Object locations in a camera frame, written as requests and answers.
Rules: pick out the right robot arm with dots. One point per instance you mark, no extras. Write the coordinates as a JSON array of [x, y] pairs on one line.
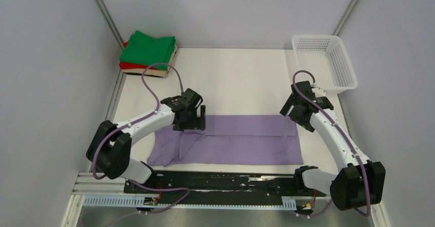
[[359, 181]]

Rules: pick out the aluminium frame rail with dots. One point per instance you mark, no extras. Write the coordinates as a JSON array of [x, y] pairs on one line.
[[119, 193]]

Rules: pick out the green folded t shirt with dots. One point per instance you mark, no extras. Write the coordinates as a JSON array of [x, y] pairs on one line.
[[160, 49]]

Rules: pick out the left corner metal post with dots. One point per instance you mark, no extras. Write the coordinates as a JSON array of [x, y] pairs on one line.
[[110, 23]]

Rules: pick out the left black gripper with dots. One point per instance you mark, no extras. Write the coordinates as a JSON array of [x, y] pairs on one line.
[[198, 123]]

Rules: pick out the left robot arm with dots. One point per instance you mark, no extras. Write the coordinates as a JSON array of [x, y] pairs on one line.
[[110, 149]]

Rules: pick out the purple t shirt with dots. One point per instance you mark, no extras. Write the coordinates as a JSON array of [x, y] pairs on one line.
[[253, 140]]

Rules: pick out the right corner metal post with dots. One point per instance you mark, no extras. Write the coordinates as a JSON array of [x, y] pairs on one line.
[[345, 17]]

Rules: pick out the white plastic basket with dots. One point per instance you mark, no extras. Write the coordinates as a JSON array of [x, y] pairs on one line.
[[326, 57]]

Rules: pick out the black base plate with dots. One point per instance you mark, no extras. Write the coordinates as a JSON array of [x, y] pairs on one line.
[[269, 184]]

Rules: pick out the corner metal post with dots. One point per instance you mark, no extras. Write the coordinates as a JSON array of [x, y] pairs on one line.
[[110, 23], [345, 17]]

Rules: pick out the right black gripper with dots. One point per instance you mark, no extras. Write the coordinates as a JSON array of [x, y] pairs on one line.
[[286, 108]]

